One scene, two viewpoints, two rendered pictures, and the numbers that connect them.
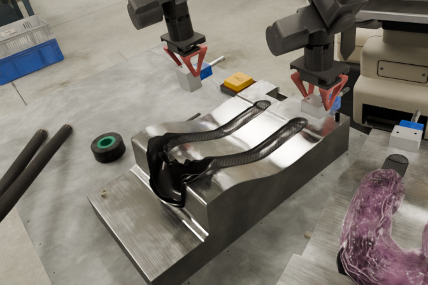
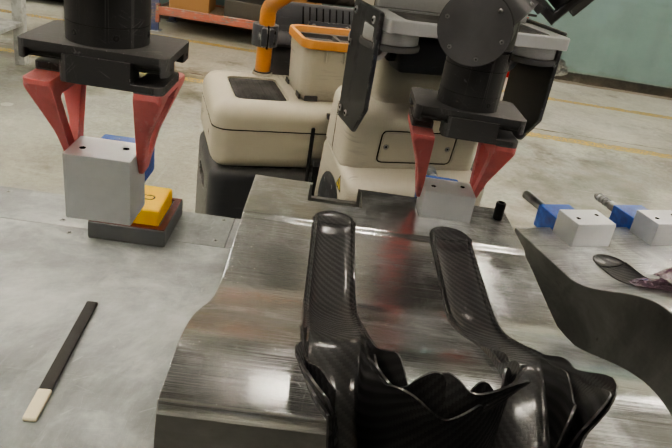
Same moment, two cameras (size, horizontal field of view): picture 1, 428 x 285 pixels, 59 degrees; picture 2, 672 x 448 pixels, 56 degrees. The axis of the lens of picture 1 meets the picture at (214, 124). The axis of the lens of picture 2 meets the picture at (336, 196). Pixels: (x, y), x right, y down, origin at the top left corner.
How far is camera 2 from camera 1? 0.63 m
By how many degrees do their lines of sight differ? 53
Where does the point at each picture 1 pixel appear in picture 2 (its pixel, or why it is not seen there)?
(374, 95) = not seen: hidden behind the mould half
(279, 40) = (513, 20)
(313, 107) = (460, 200)
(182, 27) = (143, 2)
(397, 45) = (402, 104)
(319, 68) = (493, 105)
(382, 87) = (394, 179)
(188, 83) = (130, 192)
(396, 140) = (585, 232)
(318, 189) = not seen: hidden behind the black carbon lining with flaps
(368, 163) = (593, 279)
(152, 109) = not seen: outside the picture
